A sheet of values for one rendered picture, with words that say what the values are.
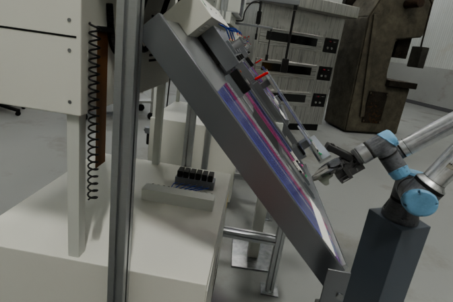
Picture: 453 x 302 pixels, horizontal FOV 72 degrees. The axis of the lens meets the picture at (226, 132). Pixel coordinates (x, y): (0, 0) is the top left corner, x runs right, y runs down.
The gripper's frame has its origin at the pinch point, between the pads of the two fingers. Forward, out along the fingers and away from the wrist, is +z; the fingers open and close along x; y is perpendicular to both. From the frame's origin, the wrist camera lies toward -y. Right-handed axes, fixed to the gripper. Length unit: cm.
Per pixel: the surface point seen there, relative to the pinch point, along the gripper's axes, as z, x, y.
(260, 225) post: 43, 34, 25
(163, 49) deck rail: 4, -60, -68
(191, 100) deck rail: 6, -60, -56
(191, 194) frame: 36, -24, -29
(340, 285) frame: 2, -64, -5
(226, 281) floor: 69, 13, 32
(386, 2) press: -204, 406, 3
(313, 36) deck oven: -83, 358, -22
